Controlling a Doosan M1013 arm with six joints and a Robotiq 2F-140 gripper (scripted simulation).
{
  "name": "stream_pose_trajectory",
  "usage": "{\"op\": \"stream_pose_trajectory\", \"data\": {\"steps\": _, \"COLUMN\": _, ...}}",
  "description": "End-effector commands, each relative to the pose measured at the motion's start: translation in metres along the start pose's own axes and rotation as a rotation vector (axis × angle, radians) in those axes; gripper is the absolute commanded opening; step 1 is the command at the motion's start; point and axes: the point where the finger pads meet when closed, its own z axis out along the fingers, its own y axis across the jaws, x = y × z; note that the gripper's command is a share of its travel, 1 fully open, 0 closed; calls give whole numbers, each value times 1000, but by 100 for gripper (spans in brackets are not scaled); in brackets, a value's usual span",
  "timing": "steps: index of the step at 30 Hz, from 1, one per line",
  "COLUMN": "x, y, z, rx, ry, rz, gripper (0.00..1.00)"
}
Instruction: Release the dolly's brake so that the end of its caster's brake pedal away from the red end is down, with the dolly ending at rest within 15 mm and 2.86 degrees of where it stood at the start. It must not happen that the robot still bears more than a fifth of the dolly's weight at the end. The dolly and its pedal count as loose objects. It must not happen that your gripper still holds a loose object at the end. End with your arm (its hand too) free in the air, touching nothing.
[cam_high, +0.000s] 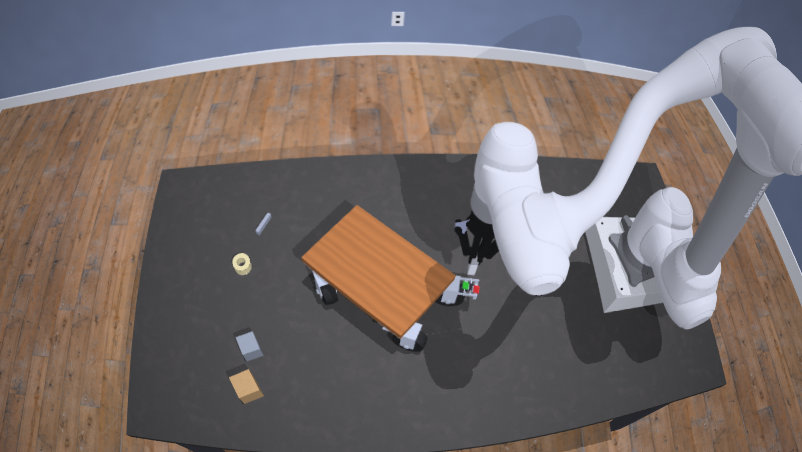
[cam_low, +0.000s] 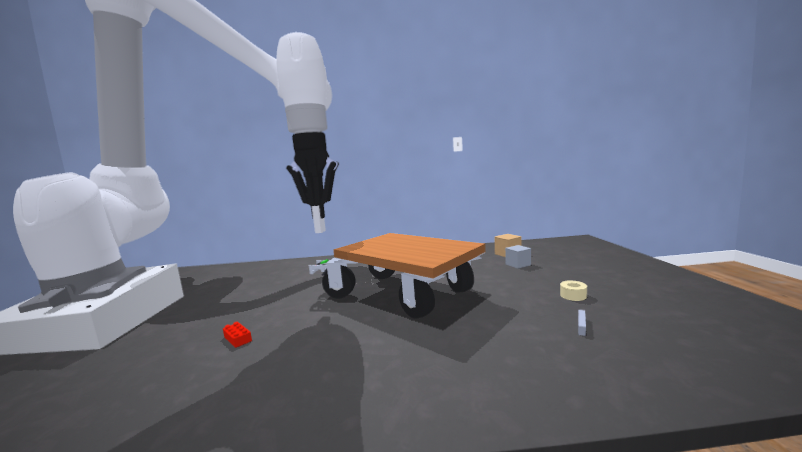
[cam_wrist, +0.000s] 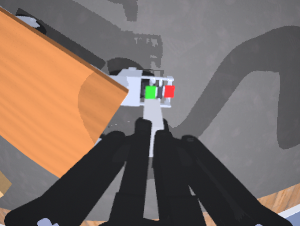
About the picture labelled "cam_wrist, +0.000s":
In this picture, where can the tan cardboard box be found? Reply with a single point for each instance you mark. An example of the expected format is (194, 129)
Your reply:
(4, 184)

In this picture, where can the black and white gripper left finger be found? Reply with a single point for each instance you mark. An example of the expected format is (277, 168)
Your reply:
(71, 198)

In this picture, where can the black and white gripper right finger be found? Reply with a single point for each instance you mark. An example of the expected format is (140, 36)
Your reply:
(227, 201)

